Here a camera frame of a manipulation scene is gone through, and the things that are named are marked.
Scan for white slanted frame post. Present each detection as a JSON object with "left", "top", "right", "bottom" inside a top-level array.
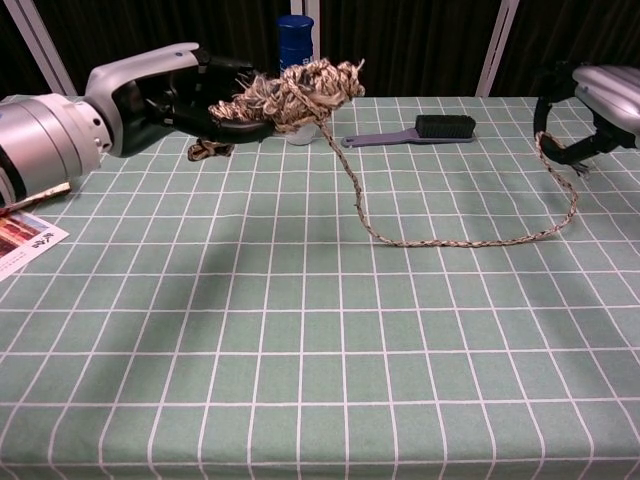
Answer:
[
  {"left": 0, "top": 0, "right": 78, "bottom": 97},
  {"left": 474, "top": 0, "right": 521, "bottom": 98}
]

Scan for purple brush black bristles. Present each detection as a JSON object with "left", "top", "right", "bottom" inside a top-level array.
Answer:
[{"left": 341, "top": 114, "right": 478, "bottom": 149}]

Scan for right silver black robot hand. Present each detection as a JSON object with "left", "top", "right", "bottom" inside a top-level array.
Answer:
[{"left": 532, "top": 60, "right": 640, "bottom": 176}]

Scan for blue white spray bottle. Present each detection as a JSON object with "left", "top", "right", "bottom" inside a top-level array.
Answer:
[{"left": 276, "top": 14, "right": 316, "bottom": 147}]

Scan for beige braided rope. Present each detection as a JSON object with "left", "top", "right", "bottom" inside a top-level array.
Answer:
[{"left": 187, "top": 57, "right": 581, "bottom": 250}]

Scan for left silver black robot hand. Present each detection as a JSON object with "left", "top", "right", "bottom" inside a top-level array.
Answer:
[{"left": 83, "top": 41, "right": 276, "bottom": 159}]

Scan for black curtain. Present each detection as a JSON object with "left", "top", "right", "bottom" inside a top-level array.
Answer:
[{"left": 0, "top": 0, "right": 640, "bottom": 99}]

